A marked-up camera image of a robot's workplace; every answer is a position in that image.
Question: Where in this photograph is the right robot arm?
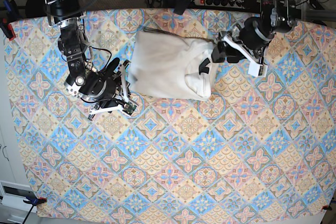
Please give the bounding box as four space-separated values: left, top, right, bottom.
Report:
45 0 130 106

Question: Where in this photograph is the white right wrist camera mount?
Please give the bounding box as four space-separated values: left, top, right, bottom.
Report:
83 58 138 120

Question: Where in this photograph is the white cabinet with handle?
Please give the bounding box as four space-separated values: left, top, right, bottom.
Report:
0 35 35 222

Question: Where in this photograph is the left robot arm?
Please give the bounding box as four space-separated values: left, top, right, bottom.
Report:
232 0 297 64

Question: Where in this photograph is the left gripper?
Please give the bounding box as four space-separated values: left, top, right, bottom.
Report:
212 31 246 63

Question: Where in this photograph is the black orange clamp right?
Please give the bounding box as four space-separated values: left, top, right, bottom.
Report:
322 206 332 211

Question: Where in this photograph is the black orange clamp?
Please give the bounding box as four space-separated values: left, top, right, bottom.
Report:
23 197 47 224
322 206 332 211

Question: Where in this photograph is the white printed T-shirt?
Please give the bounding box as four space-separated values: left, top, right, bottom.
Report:
128 31 219 101

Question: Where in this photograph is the patterned pastel tablecloth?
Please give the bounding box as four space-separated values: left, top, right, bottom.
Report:
4 18 335 223

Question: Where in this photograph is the black power strip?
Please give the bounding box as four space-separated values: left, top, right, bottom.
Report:
194 0 245 8

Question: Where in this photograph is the black orange clamp left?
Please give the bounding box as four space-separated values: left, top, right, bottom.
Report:
23 197 47 224

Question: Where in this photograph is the blue red clamp upper left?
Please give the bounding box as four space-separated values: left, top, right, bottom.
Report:
1 0 19 41

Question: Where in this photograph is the black round stool base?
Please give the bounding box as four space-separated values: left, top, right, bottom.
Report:
25 0 47 18

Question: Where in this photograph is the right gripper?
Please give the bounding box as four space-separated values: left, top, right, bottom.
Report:
99 60 130 103

